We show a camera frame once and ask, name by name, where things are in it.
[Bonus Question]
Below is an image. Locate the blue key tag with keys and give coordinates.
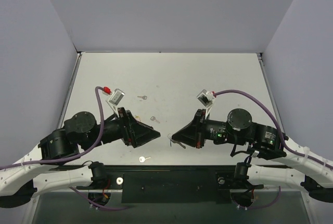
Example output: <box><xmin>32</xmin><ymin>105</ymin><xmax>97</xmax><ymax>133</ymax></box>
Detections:
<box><xmin>168</xmin><ymin>134</ymin><xmax>186</xmax><ymax>149</ymax></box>

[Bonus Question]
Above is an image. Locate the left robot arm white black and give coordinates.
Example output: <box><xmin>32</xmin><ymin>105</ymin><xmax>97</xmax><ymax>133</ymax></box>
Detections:
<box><xmin>1</xmin><ymin>108</ymin><xmax>161</xmax><ymax>208</ymax></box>

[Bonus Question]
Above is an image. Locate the silver key centre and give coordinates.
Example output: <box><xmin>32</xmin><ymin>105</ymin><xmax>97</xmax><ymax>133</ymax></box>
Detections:
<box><xmin>150</xmin><ymin>116</ymin><xmax>160</xmax><ymax>123</ymax></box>

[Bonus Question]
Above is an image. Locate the silver key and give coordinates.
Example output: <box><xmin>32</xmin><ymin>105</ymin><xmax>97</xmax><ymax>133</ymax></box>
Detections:
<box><xmin>137</xmin><ymin>96</ymin><xmax>147</xmax><ymax>100</ymax></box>
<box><xmin>150</xmin><ymin>116</ymin><xmax>160</xmax><ymax>123</ymax></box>

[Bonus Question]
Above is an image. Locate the white head key front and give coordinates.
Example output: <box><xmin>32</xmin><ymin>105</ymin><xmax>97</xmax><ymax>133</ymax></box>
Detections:
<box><xmin>139</xmin><ymin>156</ymin><xmax>150</xmax><ymax>163</ymax></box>

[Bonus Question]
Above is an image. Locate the silver key far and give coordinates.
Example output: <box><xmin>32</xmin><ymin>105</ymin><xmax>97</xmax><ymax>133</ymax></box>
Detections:
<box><xmin>137</xmin><ymin>96</ymin><xmax>147</xmax><ymax>100</ymax></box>

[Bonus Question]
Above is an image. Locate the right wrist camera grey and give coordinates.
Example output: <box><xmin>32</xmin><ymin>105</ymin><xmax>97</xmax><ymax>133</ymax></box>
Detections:
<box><xmin>197</xmin><ymin>89</ymin><xmax>216</xmax><ymax>119</ymax></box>

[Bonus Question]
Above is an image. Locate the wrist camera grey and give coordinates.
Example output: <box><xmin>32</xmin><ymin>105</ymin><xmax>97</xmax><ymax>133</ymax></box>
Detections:
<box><xmin>106</xmin><ymin>88</ymin><xmax>125</xmax><ymax>113</ymax></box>
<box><xmin>197</xmin><ymin>89</ymin><xmax>216</xmax><ymax>119</ymax></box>

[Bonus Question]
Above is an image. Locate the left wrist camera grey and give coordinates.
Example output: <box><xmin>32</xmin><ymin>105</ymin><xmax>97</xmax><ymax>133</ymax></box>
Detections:
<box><xmin>106</xmin><ymin>88</ymin><xmax>125</xmax><ymax>113</ymax></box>

